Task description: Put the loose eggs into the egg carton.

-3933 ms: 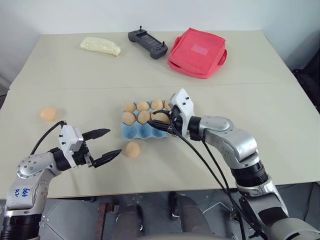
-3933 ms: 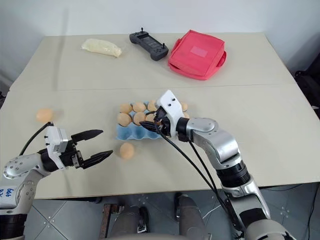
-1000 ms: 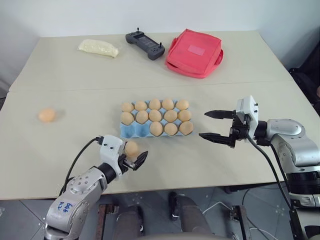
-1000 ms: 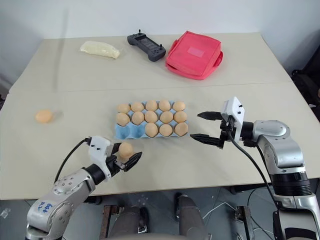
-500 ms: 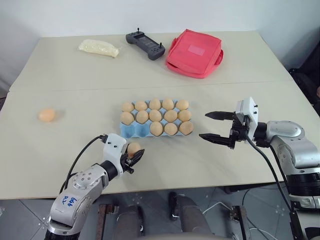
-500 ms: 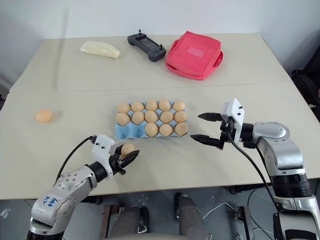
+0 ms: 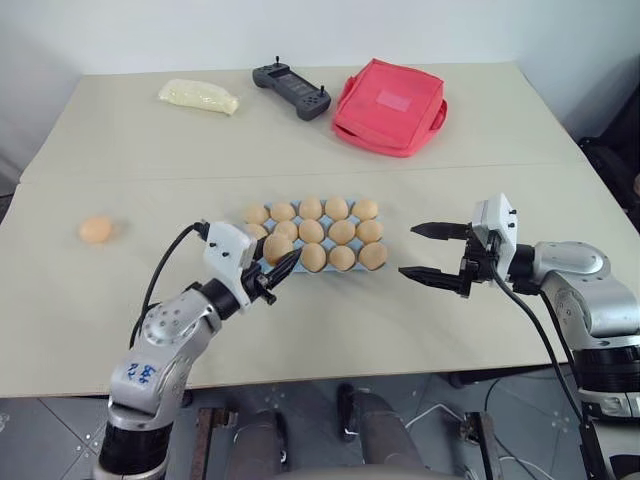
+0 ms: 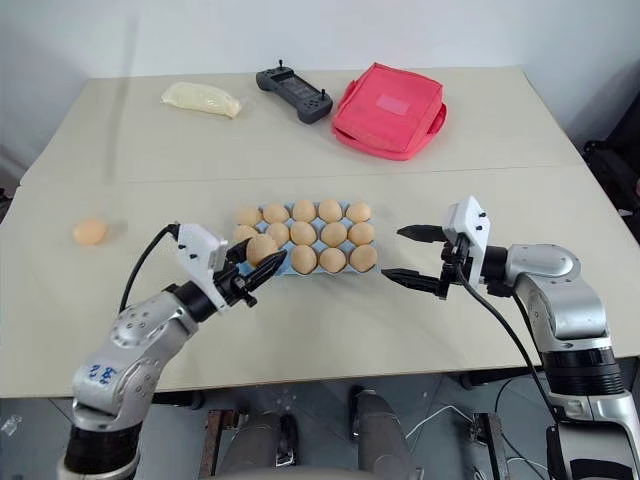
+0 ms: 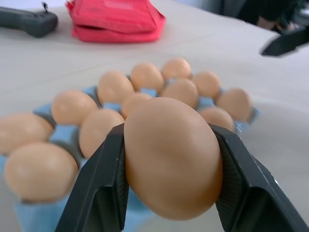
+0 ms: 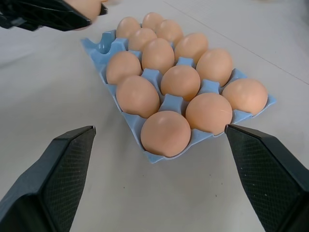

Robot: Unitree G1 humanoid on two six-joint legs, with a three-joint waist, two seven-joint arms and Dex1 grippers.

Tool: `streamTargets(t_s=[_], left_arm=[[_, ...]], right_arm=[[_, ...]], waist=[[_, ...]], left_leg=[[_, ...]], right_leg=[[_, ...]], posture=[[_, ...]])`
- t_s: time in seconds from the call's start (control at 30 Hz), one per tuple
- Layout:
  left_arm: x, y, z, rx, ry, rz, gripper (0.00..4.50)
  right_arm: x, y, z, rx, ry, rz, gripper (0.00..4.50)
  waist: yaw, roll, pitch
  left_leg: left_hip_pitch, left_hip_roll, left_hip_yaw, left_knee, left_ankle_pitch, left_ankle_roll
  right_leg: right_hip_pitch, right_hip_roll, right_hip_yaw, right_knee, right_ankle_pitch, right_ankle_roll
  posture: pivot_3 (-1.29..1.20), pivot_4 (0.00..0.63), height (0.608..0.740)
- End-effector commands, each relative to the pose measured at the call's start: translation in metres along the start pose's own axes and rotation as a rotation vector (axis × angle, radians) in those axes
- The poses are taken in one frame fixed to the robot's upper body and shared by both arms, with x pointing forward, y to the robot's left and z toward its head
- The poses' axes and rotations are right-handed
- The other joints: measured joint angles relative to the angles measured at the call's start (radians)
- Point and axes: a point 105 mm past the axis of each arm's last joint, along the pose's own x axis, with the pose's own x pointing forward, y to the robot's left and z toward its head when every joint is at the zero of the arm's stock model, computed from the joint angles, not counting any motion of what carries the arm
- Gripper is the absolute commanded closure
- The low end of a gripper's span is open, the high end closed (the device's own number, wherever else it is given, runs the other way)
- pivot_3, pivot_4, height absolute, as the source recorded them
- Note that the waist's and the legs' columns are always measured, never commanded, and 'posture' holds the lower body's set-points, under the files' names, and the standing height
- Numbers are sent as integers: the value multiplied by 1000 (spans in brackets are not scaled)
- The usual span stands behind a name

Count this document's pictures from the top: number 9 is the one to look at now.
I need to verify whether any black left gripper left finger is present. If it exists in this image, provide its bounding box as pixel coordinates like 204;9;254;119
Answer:
55;122;130;232

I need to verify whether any red fabric pouch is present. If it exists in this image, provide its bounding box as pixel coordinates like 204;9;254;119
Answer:
71;23;162;44
65;0;167;34

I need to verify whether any dark grey handheld device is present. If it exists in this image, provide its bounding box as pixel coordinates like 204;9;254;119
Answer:
0;1;59;38

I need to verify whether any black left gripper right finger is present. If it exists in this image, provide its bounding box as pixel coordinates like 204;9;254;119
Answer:
208;123;309;232

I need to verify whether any blue egg tray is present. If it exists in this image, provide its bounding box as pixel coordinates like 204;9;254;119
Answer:
0;77;263;232

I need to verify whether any brown egg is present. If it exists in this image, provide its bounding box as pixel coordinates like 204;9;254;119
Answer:
197;107;235;132
215;87;253;122
79;109;126;159
120;92;153;119
4;142;79;203
130;62;165;94
161;78;199;109
124;96;224;221
97;71;135;106
0;113;54;155
191;70;221;100
51;90;99;127
161;57;193;81

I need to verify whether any dark blurred figure behind table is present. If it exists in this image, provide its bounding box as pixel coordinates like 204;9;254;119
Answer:
221;0;309;34

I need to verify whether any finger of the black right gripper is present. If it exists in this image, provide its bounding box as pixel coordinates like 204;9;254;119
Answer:
261;29;309;57

